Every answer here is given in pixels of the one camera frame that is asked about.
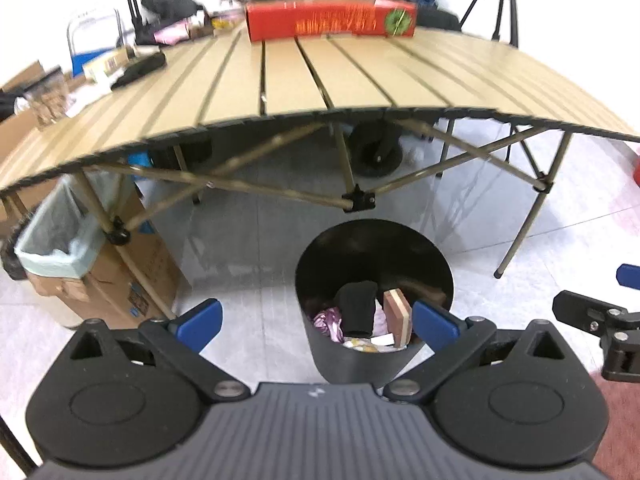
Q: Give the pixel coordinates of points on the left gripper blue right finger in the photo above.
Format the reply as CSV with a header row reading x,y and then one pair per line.
x,y
436,326

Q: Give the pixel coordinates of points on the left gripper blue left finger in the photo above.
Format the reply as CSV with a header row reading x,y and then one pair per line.
x,y
200,325

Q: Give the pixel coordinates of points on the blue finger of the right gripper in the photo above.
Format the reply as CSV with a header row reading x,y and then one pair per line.
x,y
628,275

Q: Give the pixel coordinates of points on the pink brown scrub sponge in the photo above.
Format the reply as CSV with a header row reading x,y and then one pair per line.
x,y
398,314

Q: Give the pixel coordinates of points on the yellow white plush toy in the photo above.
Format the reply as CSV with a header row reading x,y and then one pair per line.
x,y
365,345

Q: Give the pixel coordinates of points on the black sock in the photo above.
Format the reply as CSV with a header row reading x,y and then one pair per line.
x,y
356,302
141,68

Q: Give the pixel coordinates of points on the pink satin scrunchie cloth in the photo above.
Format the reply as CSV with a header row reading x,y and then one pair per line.
x,y
329,323

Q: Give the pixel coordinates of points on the light pink fluffy towel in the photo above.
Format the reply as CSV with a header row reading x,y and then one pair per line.
x,y
380,327

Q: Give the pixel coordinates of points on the black round trash bin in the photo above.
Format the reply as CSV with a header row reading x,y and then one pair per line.
x,y
340,282

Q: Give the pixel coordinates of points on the red bucket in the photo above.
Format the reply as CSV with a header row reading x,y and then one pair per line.
x,y
636,174

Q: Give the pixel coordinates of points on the cardboard box with green liner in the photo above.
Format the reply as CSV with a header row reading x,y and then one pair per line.
x,y
65,254

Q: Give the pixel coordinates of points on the tan folding slat table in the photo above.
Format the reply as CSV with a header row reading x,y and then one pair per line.
x,y
477,95

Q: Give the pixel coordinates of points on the large cardboard box left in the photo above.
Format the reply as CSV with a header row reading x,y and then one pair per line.
x,y
14,130

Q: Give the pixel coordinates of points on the black sock on table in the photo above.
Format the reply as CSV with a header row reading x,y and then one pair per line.
x,y
141,68

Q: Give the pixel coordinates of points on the clear jar with black lid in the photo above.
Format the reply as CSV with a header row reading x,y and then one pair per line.
x,y
47,97

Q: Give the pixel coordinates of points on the yellow small carton box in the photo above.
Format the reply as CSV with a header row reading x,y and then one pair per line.
x,y
107,63

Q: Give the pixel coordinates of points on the blue folding cart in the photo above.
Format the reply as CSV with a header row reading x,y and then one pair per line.
x,y
91,35

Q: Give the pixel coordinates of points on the red cardboard fruit box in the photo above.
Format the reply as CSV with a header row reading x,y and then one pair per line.
x,y
283,19

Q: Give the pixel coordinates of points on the black trolley handle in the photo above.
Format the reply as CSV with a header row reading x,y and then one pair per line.
x,y
136,19

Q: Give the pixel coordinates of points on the black bag by wall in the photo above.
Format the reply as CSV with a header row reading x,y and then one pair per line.
x,y
172,11

